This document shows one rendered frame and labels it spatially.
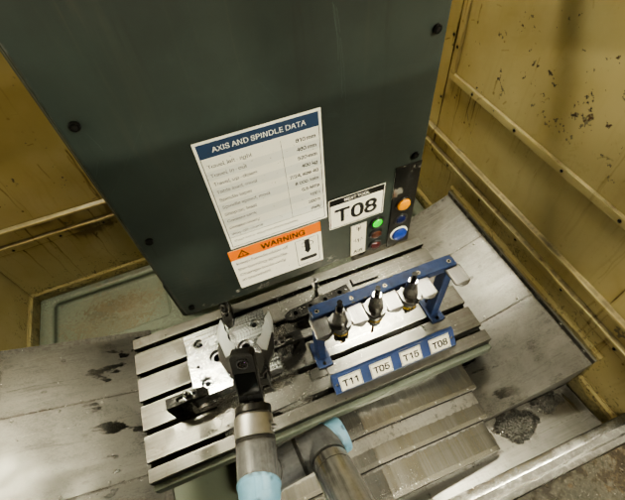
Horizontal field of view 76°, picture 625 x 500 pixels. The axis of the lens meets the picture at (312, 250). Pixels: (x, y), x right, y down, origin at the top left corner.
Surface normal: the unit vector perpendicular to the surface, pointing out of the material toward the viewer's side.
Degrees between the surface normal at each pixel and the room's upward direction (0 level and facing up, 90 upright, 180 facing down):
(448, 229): 24
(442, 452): 8
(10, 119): 90
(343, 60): 90
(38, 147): 90
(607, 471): 0
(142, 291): 0
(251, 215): 90
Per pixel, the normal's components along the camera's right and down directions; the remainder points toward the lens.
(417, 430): 0.06, -0.63
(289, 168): 0.36, 0.73
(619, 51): -0.93, 0.33
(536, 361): -0.44, -0.41
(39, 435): 0.32, -0.68
